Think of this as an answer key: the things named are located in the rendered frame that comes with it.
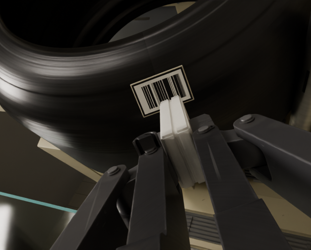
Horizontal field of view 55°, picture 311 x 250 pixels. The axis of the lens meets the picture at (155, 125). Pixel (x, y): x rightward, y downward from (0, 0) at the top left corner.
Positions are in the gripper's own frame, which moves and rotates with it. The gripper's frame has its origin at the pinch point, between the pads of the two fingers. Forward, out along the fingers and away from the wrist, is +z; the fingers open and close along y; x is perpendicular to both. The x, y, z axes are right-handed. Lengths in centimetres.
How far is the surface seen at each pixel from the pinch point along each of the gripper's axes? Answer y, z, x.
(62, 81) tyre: -11.7, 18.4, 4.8
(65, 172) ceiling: -198, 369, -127
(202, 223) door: -38, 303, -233
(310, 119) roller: 17.5, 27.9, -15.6
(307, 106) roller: 16.7, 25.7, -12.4
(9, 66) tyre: -18.9, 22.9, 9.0
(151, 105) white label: -2.8, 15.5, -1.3
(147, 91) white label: -2.6, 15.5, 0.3
